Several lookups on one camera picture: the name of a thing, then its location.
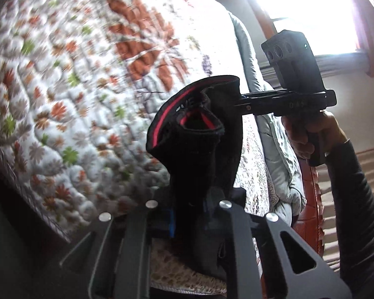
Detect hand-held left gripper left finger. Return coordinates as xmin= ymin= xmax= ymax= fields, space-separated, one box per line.
xmin=59 ymin=199 xmax=177 ymax=299

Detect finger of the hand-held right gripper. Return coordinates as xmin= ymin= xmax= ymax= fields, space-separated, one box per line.
xmin=235 ymin=90 xmax=279 ymax=116

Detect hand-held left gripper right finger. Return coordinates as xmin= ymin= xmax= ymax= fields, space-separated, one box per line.
xmin=218 ymin=199 xmax=353 ymax=299

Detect black pants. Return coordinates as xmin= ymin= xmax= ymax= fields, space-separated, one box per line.
xmin=145 ymin=75 xmax=259 ymax=282

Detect person's right forearm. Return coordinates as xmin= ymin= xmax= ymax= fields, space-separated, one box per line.
xmin=321 ymin=109 xmax=374 ymax=299

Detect person's right hand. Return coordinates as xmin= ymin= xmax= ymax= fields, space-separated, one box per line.
xmin=282 ymin=109 xmax=347 ymax=160

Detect wooden framed window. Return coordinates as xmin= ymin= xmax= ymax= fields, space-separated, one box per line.
xmin=246 ymin=0 xmax=374 ymax=79

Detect grey duvet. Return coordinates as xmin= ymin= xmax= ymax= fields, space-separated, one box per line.
xmin=229 ymin=11 xmax=307 ymax=225

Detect wooden bed headboard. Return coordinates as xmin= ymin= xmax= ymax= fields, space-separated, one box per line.
xmin=291 ymin=159 xmax=326 ymax=256

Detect beige striped curtain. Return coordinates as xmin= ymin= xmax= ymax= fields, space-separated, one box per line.
xmin=317 ymin=148 xmax=374 ymax=267

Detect floral quilted bedspread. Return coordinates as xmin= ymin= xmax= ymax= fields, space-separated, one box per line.
xmin=0 ymin=0 xmax=296 ymax=287

